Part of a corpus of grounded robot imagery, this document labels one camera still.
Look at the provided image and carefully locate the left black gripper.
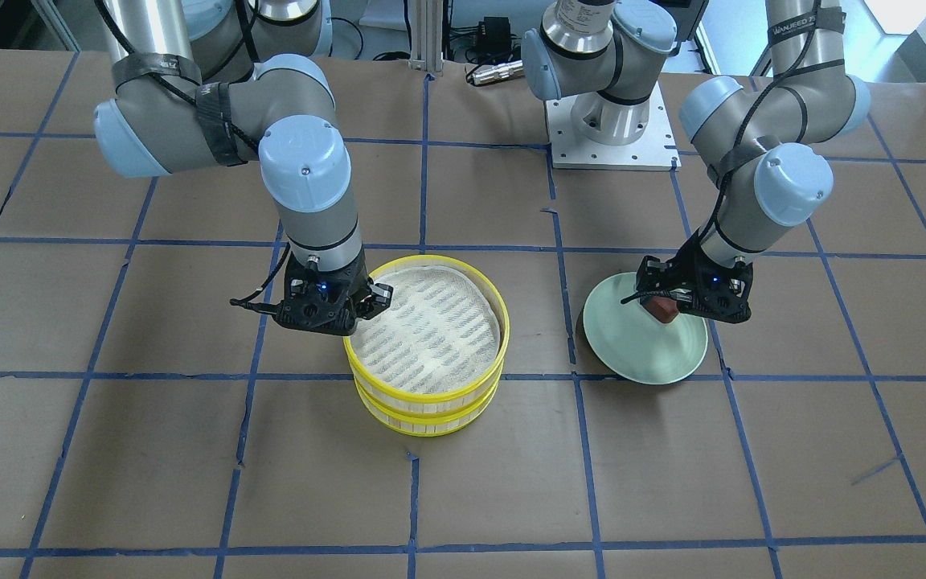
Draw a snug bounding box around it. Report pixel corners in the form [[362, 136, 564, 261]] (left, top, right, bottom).
[[636, 236, 753, 325]]

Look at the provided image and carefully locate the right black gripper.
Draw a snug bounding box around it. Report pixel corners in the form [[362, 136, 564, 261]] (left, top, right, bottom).
[[272, 253, 394, 336]]

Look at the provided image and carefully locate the brown bun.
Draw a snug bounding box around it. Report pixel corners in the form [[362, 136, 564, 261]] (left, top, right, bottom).
[[641, 296, 680, 325]]

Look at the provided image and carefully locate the yellow steamer basket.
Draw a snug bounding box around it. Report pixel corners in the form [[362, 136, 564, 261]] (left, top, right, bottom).
[[354, 379, 498, 437], [344, 254, 510, 412]]

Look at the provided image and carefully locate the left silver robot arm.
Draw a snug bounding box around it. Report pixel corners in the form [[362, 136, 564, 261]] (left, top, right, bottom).
[[521, 1, 871, 323]]

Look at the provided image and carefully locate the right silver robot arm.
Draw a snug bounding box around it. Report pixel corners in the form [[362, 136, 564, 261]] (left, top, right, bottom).
[[93, 1, 393, 336]]

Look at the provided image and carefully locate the light green plate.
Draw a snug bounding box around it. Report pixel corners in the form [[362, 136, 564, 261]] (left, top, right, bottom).
[[582, 273, 709, 385]]

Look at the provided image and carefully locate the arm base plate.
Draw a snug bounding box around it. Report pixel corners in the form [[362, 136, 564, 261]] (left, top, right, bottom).
[[545, 84, 681, 171]]

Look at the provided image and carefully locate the aluminium frame post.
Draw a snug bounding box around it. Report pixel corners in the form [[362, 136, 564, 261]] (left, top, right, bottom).
[[407, 0, 448, 77]]

